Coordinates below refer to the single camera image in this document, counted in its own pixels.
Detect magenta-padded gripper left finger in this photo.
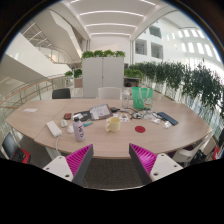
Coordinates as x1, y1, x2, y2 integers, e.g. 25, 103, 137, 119
42, 143, 95, 187

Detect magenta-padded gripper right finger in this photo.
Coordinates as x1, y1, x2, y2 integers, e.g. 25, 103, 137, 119
128, 143, 184, 186

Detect lilac drink bottle black cap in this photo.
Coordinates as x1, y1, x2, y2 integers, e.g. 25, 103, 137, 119
72, 117, 86, 143

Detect clear plastic water bottle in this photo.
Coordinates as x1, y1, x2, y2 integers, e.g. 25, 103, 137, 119
121, 88, 131, 110

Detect white chair beside table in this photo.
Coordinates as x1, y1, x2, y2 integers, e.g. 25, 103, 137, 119
173, 134, 214, 164

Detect white power strip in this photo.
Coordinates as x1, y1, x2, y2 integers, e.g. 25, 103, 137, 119
45, 120, 63, 138

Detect white plastic packet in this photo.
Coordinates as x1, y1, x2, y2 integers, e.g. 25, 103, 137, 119
162, 120, 173, 130

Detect flat round red coaster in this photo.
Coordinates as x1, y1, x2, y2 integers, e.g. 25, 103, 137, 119
134, 125, 147, 134

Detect dark blue keyboard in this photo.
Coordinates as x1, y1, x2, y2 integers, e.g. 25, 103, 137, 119
156, 111, 180, 126

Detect black chair with red seat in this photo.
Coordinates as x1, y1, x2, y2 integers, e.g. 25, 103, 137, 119
1, 131, 32, 164

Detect colourful sticker sheet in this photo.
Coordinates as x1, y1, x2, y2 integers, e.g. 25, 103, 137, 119
111, 112, 131, 123

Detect pale yellow mug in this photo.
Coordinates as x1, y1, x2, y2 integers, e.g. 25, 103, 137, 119
105, 116, 122, 133

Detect tablet in dark case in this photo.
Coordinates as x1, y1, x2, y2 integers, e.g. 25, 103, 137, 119
89, 103, 113, 121

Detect green tote bag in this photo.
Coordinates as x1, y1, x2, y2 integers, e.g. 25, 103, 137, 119
131, 86, 154, 111

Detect black office chair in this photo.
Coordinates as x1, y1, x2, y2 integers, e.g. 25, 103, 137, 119
51, 87, 72, 100

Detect green hedge plant row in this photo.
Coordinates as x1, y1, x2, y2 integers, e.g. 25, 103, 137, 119
124, 61, 224, 118

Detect white office chair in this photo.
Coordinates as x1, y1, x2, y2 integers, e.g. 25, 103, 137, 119
97, 86, 123, 100

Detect white cabinet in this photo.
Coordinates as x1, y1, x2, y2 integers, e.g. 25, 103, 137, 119
81, 56, 125, 99

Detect green plants atop cabinet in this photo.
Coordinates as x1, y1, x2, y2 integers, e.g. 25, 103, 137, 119
80, 49, 127, 60

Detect black cable tangle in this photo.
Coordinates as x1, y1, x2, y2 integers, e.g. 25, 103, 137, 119
128, 107, 158, 120

